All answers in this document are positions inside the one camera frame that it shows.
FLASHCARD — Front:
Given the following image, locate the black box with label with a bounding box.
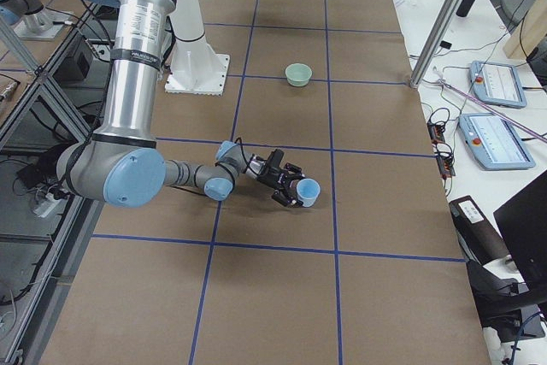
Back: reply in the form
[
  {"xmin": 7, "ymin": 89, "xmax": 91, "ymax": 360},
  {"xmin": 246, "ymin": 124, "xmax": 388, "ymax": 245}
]
[{"xmin": 449, "ymin": 196, "xmax": 509, "ymax": 265}]

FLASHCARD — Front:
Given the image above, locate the light blue cup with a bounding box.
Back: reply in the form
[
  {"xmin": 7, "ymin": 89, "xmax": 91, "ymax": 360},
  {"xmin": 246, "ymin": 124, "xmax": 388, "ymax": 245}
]
[{"xmin": 296, "ymin": 178, "xmax": 321, "ymax": 208}]

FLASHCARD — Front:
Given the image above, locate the upper blue teach pendant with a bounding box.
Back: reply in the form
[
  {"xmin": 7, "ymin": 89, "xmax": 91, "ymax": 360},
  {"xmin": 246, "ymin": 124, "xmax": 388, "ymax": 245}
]
[{"xmin": 469, "ymin": 61, "xmax": 527, "ymax": 109}]

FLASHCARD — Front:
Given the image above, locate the aluminium frame post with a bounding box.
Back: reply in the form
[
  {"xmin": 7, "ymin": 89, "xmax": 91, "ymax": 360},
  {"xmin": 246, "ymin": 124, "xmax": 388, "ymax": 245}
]
[{"xmin": 409, "ymin": 0, "xmax": 462, "ymax": 89}]

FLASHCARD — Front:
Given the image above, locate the blue teach pendant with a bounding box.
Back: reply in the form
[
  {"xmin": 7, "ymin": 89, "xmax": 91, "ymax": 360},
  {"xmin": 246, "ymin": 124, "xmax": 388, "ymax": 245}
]
[
  {"xmin": 469, "ymin": 61, "xmax": 527, "ymax": 109},
  {"xmin": 458, "ymin": 113, "xmax": 536, "ymax": 171}
]

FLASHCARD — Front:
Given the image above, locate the light green bowl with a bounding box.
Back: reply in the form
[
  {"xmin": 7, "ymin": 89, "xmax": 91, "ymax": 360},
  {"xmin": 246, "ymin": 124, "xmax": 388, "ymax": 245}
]
[{"xmin": 285, "ymin": 62, "xmax": 313, "ymax": 87}]

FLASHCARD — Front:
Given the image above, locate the neighbouring grey robot arm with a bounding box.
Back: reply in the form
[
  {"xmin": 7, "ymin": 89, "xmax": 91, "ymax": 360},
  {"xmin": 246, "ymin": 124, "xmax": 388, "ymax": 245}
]
[{"xmin": 1, "ymin": 0, "xmax": 64, "ymax": 41}]

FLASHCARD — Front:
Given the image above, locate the black monitor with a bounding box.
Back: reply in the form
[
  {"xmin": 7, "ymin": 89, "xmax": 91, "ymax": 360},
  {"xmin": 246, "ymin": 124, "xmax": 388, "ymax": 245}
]
[{"xmin": 494, "ymin": 172, "xmax": 547, "ymax": 289}]

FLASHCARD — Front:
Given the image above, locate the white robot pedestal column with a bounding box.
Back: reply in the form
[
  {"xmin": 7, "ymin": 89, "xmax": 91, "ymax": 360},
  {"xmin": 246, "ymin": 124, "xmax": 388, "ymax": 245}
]
[{"xmin": 166, "ymin": 0, "xmax": 230, "ymax": 96}]

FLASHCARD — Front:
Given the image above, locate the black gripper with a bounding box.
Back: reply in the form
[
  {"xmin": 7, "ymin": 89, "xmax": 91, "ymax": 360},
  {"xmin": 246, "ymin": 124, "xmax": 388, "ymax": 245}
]
[{"xmin": 256, "ymin": 149, "xmax": 304, "ymax": 207}]

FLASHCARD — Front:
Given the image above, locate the lower blue teach pendant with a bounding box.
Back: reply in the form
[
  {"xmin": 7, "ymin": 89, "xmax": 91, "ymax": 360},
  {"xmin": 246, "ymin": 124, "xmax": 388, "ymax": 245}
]
[{"xmin": 458, "ymin": 113, "xmax": 536, "ymax": 171}]

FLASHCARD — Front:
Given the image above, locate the orange circuit board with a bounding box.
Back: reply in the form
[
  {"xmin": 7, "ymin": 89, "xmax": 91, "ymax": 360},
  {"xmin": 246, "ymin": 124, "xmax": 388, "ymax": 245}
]
[{"xmin": 426, "ymin": 121, "xmax": 446, "ymax": 144}]

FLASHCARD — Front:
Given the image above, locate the white power strip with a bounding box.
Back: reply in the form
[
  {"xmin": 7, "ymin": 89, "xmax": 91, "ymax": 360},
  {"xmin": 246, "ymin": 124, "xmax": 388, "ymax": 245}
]
[{"xmin": 32, "ymin": 193, "xmax": 60, "ymax": 218}]

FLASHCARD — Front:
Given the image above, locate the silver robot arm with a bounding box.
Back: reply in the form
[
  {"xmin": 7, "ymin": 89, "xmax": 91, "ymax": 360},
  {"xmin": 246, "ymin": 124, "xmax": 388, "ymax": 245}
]
[{"xmin": 56, "ymin": 0, "xmax": 303, "ymax": 208}]

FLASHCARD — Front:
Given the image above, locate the reacher grabber stick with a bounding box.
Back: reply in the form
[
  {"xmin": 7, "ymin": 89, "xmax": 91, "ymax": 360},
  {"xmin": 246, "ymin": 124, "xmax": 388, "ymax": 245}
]
[{"xmin": 433, "ymin": 66, "xmax": 546, "ymax": 143}]

